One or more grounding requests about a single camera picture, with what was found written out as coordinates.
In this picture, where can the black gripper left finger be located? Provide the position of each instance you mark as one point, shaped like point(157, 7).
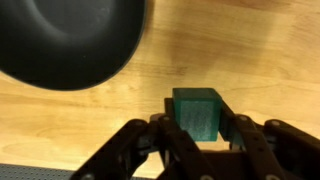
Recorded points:
point(129, 148)

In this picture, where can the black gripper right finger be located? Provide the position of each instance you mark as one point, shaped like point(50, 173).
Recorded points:
point(276, 150)

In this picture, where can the green cube block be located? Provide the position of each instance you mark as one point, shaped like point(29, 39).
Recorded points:
point(197, 110)

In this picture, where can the black bowl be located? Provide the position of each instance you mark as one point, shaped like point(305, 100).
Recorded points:
point(68, 44)

